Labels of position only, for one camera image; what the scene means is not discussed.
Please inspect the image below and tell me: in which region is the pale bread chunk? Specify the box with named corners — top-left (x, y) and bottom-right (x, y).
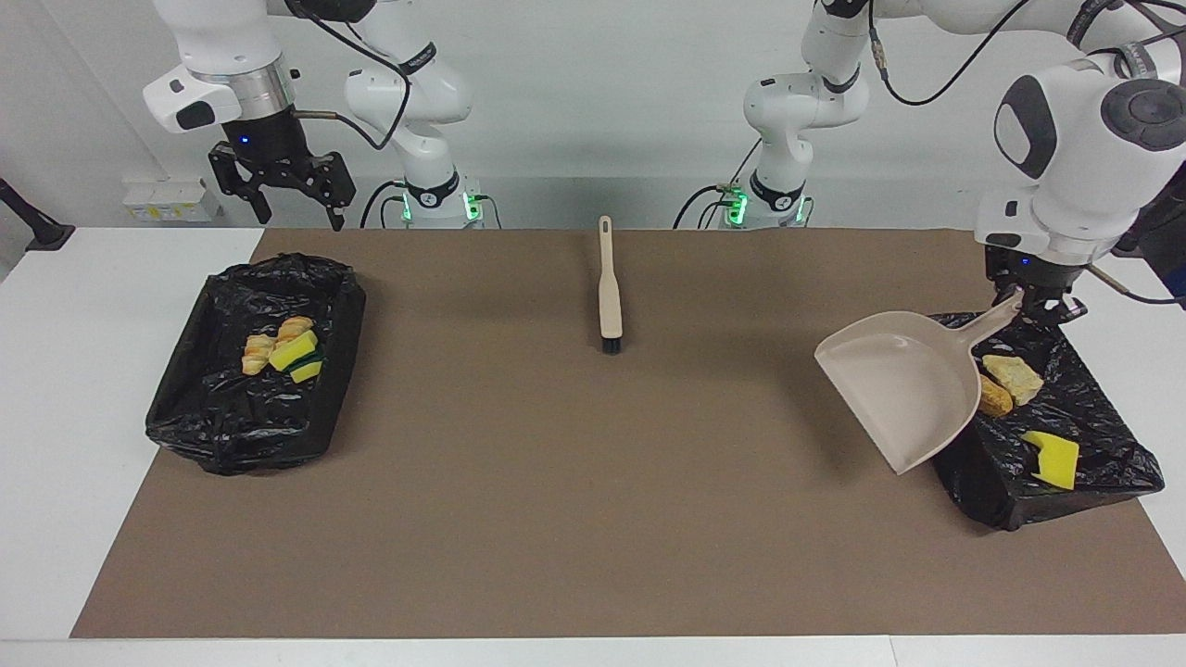
top-left (982, 355), bottom-right (1044, 407)

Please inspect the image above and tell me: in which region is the brown bread roll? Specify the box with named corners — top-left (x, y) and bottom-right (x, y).
top-left (978, 373), bottom-right (1014, 419)

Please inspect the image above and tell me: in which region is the black base cable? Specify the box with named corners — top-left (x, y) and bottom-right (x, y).
top-left (360, 181), bottom-right (409, 230)
top-left (674, 139), bottom-right (770, 230)

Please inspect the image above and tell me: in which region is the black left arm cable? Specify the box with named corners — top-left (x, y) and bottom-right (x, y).
top-left (866, 0), bottom-right (1186, 305)

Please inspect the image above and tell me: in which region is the beige plastic dustpan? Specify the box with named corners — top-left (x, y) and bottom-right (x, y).
top-left (814, 292), bottom-right (1025, 475)

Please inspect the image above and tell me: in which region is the beige hand brush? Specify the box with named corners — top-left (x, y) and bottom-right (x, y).
top-left (598, 216), bottom-right (625, 355)

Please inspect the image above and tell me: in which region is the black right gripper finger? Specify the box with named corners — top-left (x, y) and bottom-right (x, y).
top-left (208, 144), bottom-right (274, 225)
top-left (298, 151), bottom-right (358, 233)

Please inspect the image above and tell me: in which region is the brown table mat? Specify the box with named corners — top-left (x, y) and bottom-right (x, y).
top-left (71, 229), bottom-right (1186, 640)

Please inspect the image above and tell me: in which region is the black bag-lined bin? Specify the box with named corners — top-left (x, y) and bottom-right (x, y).
top-left (896, 310), bottom-right (1167, 531)
top-left (145, 254), bottom-right (367, 476)

